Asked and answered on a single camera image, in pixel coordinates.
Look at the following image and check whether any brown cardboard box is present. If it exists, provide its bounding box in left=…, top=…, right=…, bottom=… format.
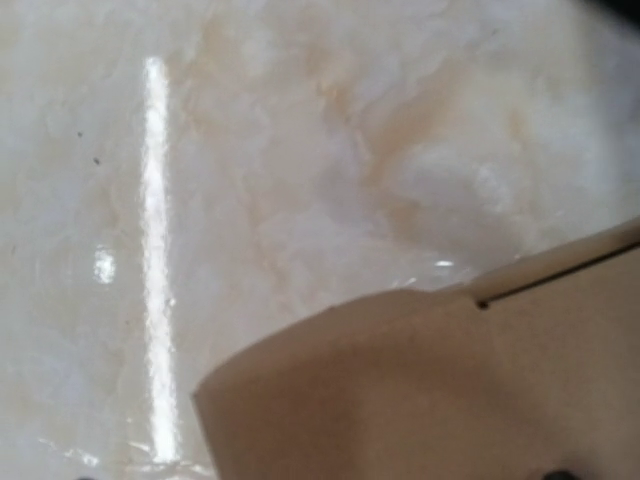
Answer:
left=194, top=220, right=639, bottom=479

